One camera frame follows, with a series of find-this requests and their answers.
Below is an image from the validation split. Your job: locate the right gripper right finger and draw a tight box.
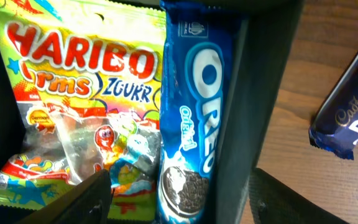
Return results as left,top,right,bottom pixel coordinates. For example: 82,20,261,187
249,168,347,224

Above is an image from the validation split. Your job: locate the blue Oreo cookie pack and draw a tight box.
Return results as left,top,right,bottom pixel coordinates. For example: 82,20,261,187
155,1,248,223

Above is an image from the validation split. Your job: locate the dark green box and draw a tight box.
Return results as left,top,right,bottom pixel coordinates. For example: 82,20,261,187
0,1,304,223

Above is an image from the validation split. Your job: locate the Cadbury Dairy Milk bar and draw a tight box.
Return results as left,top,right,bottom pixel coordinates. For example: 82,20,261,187
309,53,358,160

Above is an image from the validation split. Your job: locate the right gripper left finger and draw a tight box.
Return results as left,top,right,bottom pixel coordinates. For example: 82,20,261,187
18,170,112,224

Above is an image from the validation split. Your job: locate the Haribo worms gummy bag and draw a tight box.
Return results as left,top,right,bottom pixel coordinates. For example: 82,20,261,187
0,1,166,223

